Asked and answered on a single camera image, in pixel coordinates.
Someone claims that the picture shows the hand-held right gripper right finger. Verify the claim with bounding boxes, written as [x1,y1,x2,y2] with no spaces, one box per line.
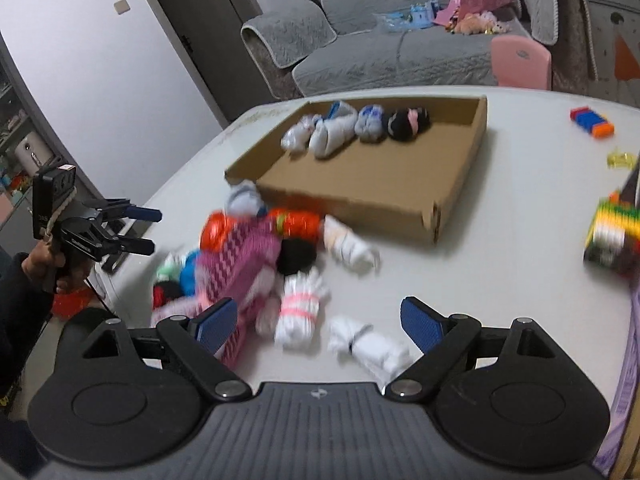
[382,296,576,404]

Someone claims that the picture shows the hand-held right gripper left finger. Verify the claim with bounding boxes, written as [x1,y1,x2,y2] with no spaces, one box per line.
[57,297,251,404]

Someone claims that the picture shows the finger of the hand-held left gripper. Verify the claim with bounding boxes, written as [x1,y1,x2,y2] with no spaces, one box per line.
[95,225,156,263]
[82,198,163,224]

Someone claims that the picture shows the white sock with green tie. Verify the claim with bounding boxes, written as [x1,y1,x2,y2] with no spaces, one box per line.
[155,252,188,283]

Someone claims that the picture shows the white sock with black tie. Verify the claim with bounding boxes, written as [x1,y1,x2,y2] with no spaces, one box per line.
[327,315,413,381]

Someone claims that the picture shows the black striped sock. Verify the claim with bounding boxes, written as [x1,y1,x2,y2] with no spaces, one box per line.
[152,281,183,311]

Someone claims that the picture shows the magenta polka-dot fuzzy socks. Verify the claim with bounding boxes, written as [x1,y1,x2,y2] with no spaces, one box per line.
[150,222,283,368]

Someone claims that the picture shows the white sock with pink tie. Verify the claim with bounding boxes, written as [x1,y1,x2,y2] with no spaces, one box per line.
[255,267,331,351]

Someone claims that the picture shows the light blue sock bundle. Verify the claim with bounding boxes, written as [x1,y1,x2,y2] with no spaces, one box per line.
[226,184,268,218]

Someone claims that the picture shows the cardboard box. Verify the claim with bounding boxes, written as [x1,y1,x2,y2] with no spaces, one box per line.
[224,95,488,246]

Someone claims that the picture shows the person's left forearm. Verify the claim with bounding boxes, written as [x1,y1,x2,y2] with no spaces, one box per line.
[0,252,57,413]

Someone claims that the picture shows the white desktop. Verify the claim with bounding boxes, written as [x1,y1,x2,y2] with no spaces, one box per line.
[100,85,640,411]

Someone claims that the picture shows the person's left hand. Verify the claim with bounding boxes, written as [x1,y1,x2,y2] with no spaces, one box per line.
[22,245,86,296]

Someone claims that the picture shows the white round appliance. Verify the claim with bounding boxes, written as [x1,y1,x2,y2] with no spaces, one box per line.
[14,132,53,168]

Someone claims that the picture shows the bright blue sock bundle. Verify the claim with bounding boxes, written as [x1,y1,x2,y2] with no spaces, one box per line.
[180,255,206,296]

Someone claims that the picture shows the red plastic item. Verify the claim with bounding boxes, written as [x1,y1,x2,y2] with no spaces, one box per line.
[52,290,98,321]

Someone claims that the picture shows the storage shelf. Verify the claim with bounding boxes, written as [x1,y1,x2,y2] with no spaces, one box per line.
[0,55,66,241]

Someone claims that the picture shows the plain black sock bundle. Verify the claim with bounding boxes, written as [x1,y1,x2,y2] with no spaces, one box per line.
[276,239,318,277]

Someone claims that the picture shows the white knotted sock bundle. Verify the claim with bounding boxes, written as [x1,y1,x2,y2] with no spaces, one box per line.
[322,216,381,273]

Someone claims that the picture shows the clear plastic bag bundle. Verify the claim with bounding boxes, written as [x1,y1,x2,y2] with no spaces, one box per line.
[281,115,321,153]

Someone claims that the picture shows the dark door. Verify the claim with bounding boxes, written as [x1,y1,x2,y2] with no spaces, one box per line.
[145,0,263,126]

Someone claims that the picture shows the white and blue sock bundle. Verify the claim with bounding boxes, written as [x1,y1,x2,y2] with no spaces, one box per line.
[309,101,358,160]

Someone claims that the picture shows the black sock with pink tie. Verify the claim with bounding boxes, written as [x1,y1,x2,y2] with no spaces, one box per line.
[387,107,432,142]

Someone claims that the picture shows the grey and blue sock bundle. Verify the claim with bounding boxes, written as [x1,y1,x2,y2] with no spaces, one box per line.
[355,105,386,141]

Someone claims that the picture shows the lilac slotted basket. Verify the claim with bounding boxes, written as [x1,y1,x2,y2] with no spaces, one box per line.
[592,280,640,477]

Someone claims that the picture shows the colourful block cube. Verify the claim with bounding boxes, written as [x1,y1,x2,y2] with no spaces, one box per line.
[582,192,640,277]

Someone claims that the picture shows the orange blue glue stick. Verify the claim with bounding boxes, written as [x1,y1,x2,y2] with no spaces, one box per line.
[570,106,615,138]

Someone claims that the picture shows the grey sofa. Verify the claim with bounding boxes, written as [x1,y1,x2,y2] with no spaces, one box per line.
[240,0,601,101]

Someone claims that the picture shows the plush toys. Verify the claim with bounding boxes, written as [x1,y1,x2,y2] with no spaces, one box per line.
[447,10,506,36]

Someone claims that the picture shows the blue toy castle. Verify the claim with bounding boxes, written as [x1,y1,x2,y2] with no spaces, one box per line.
[410,1,441,28]

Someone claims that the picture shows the sticker-decorated fridge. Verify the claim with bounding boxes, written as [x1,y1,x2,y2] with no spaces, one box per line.
[580,0,640,106]

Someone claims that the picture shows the black cable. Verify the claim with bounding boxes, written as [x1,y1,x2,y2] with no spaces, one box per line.
[86,272,117,322]

